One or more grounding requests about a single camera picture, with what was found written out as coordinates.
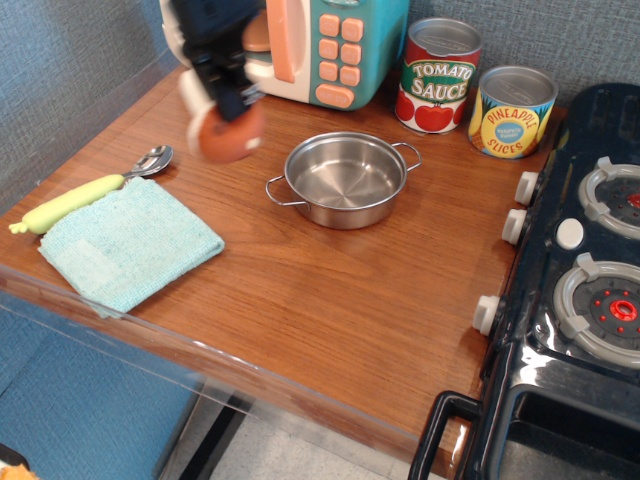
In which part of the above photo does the black toy stove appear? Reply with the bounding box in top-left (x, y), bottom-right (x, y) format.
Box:
top-left (409, 83), bottom-right (639, 479)

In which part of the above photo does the light blue folded cloth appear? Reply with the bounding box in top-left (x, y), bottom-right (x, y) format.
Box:
top-left (39, 178), bottom-right (225, 317)

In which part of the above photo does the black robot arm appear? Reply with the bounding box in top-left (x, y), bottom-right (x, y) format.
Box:
top-left (169, 0), bottom-right (260, 122)

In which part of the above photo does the pineapple slices can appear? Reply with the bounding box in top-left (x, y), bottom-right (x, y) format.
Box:
top-left (468, 65), bottom-right (558, 160)

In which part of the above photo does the small steel pot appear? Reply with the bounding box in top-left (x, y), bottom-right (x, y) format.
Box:
top-left (265, 131), bottom-right (423, 230)

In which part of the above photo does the tomato sauce can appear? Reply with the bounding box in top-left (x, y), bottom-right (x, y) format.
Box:
top-left (395, 17), bottom-right (483, 133)

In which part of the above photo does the white stove knob middle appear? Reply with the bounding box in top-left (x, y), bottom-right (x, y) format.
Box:
top-left (501, 209), bottom-right (527, 246)

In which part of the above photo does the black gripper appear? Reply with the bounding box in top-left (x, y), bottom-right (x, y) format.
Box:
top-left (182, 29), bottom-right (264, 122)

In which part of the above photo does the white stove knob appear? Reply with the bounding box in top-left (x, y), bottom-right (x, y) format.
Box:
top-left (514, 171), bottom-right (539, 206)
top-left (501, 209), bottom-right (527, 246)
top-left (472, 295), bottom-right (501, 336)

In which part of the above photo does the orange plush object corner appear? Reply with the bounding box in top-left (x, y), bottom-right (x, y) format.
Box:
top-left (0, 464), bottom-right (39, 480)

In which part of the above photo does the clear acrylic barrier panel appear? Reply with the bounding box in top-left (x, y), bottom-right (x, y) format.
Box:
top-left (1, 268), bottom-right (416, 479)

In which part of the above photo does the toy microwave teal and cream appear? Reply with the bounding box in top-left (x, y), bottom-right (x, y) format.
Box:
top-left (160, 1), bottom-right (409, 111)

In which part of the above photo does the spoon with green handle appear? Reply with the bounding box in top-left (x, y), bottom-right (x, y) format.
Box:
top-left (8, 145), bottom-right (174, 235)

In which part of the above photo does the orange microwave turntable plate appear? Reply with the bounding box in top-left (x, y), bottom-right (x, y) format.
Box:
top-left (242, 10), bottom-right (271, 53)

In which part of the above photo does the white stove knob lower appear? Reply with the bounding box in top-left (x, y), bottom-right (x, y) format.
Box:
top-left (472, 295), bottom-right (501, 336)

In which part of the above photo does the white stove knob upper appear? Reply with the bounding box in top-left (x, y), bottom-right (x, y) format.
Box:
top-left (514, 171), bottom-right (539, 206)

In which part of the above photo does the white brown plush mushroom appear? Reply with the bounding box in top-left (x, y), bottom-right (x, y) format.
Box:
top-left (178, 70), bottom-right (266, 164)

